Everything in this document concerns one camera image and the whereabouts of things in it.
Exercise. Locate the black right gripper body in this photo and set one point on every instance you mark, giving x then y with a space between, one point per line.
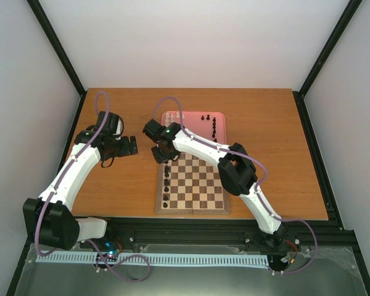
164 156

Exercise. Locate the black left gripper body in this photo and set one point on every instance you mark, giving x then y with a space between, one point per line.
119 150

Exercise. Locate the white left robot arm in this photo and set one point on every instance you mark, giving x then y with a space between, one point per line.
48 219

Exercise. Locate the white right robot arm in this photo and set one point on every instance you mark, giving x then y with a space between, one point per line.
237 171

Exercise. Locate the wooden chessboard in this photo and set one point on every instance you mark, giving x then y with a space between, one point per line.
194 188

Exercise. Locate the pink plastic tray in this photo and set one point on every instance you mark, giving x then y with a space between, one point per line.
204 128

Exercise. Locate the black aluminium frame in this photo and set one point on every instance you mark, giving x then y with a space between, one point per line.
206 232

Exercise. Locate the light blue cable duct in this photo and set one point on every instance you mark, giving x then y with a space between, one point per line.
160 259

